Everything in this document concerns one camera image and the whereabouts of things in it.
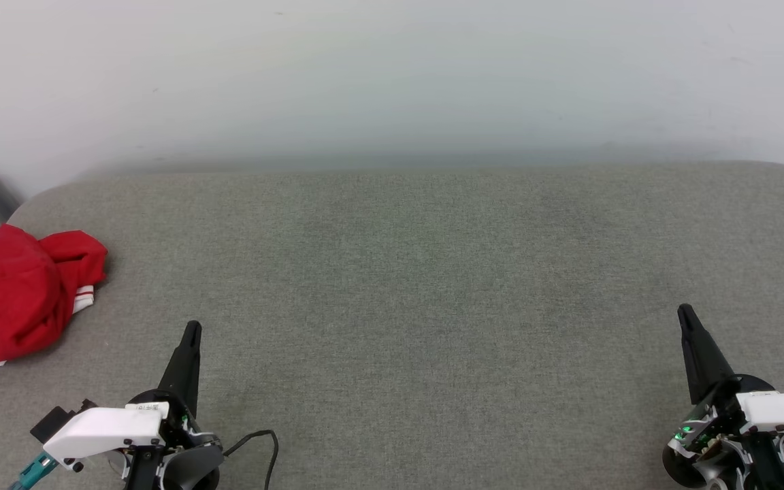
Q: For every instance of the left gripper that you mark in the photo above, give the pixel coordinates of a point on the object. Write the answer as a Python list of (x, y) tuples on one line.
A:
[(177, 446)]

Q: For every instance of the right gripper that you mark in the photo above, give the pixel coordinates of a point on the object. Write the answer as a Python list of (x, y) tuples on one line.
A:
[(719, 422)]

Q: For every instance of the red white basketball jersey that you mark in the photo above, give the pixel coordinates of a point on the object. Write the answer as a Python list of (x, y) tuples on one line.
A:
[(18, 292)]

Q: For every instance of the grey fabric sofa seat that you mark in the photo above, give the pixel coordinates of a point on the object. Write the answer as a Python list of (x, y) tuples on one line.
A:
[(392, 306)]

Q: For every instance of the white left camera bracket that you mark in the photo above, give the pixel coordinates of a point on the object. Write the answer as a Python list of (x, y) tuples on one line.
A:
[(99, 429)]

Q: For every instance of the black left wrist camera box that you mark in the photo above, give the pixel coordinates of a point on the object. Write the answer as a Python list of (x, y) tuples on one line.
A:
[(48, 425)]

